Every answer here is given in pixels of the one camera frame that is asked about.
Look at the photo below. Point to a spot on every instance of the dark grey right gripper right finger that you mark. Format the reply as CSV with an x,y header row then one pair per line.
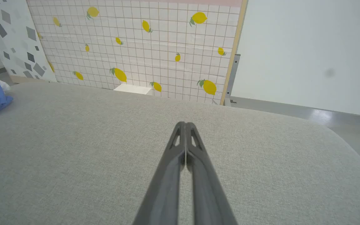
x,y
206,193

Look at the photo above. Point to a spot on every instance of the lemon print tiled panel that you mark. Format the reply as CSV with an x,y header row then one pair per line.
x,y
136,53

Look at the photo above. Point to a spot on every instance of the white rectangular box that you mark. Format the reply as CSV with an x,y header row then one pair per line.
x,y
132,89

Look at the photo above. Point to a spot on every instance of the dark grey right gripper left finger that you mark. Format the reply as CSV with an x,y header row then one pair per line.
x,y
164,187

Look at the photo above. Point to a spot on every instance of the grey metal panel support post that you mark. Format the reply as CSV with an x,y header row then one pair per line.
x,y
233,78

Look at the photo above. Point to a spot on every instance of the grey terrazzo pattern panel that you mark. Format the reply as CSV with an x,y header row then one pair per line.
x,y
11,37

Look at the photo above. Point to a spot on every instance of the white partition board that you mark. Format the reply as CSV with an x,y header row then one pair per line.
x,y
308,53

